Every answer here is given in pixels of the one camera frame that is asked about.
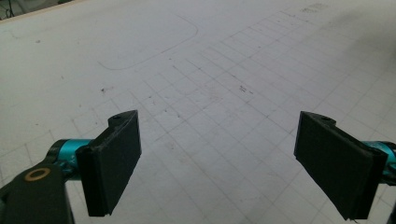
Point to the white grid mat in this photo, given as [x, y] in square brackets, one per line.
[218, 77]

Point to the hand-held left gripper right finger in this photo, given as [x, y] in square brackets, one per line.
[336, 165]

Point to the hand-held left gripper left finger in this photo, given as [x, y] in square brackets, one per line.
[109, 161]

